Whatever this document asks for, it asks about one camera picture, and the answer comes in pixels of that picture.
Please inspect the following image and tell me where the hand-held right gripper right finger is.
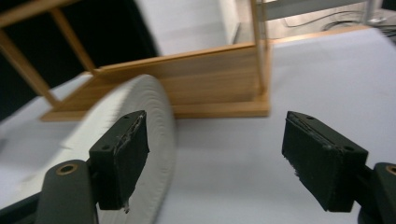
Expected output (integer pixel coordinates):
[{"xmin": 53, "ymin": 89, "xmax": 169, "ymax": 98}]
[{"xmin": 281, "ymin": 110, "xmax": 370, "ymax": 214}]

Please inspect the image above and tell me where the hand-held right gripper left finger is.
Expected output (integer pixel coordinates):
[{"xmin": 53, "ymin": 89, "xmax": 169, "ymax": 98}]
[{"xmin": 88, "ymin": 110, "xmax": 150, "ymax": 211}]

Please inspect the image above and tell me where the white sneaker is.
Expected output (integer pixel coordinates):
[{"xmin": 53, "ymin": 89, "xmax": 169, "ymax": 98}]
[{"xmin": 0, "ymin": 74, "xmax": 177, "ymax": 224}]

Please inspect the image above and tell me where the wooden shoe rack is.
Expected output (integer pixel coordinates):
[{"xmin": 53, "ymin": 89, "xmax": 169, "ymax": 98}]
[{"xmin": 0, "ymin": 0, "xmax": 272, "ymax": 122}]

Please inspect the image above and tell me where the black floor cable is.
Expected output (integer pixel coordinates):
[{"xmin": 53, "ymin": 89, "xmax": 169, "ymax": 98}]
[{"xmin": 321, "ymin": 19, "xmax": 396, "ymax": 35}]

